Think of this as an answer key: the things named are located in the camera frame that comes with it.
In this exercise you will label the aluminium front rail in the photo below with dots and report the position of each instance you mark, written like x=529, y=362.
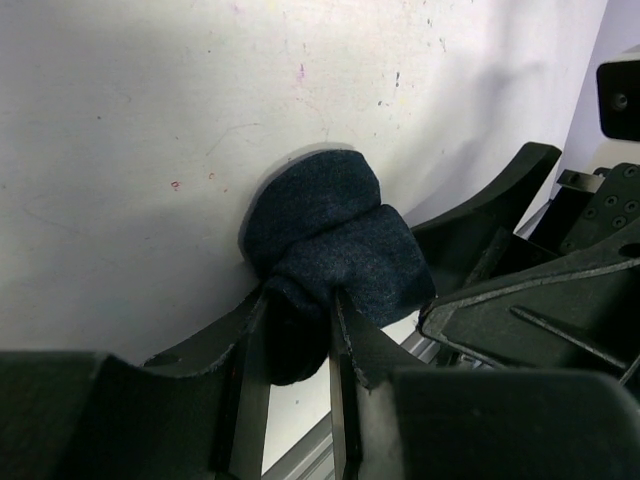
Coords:
x=298, y=438

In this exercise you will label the navy cartoon sock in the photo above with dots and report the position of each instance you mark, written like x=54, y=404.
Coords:
x=317, y=227

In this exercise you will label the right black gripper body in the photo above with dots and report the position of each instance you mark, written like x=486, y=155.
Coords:
x=588, y=208

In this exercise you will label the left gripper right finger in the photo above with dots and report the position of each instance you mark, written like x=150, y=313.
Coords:
x=394, y=417

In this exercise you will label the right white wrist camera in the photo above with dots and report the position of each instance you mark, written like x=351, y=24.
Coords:
x=618, y=102

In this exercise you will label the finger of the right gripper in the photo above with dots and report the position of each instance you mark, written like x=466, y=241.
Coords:
x=464, y=245

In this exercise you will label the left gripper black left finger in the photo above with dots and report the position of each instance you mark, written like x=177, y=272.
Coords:
x=197, y=410

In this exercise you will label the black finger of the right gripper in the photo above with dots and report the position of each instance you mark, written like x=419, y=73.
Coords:
x=588, y=319

